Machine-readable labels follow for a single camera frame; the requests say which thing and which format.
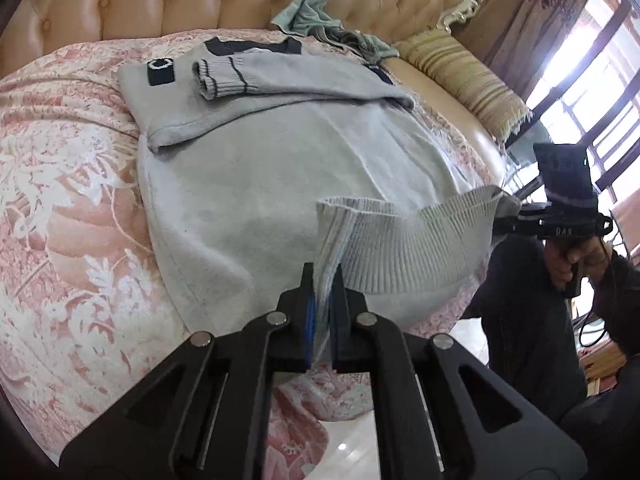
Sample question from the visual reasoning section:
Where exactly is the brown patterned curtain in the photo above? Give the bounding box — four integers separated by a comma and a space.
452, 0, 608, 101

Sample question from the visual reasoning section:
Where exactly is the person's right forearm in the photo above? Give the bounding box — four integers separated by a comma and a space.
587, 252, 640, 376

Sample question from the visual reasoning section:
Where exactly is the pink floral bedspread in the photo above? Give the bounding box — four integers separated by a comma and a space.
0, 27, 506, 466

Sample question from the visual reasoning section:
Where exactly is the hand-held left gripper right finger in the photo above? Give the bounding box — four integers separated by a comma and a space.
331, 264, 588, 480

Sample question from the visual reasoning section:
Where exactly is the person's right hand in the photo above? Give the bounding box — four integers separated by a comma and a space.
545, 235, 608, 291

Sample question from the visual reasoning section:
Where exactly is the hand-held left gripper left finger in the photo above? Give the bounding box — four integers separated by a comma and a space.
60, 262, 321, 480

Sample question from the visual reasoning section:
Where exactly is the teal grey garment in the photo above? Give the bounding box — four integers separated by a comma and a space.
270, 0, 401, 66

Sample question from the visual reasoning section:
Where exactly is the black cable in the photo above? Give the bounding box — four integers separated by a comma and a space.
575, 240, 626, 348

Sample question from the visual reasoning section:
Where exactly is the window with dark frame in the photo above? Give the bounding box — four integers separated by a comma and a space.
525, 0, 640, 261

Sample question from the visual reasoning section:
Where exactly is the light wooden frame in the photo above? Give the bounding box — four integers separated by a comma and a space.
577, 345, 628, 398

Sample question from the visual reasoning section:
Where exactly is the person in black clothes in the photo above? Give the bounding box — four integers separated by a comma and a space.
460, 232, 640, 480

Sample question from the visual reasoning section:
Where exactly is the grey sweater with navy trim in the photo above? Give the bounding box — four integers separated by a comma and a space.
117, 35, 523, 366

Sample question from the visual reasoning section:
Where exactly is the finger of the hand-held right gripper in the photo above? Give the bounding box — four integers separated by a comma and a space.
492, 211, 522, 248

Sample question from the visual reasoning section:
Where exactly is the striped yellow pillow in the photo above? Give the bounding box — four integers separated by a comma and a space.
395, 27, 533, 143

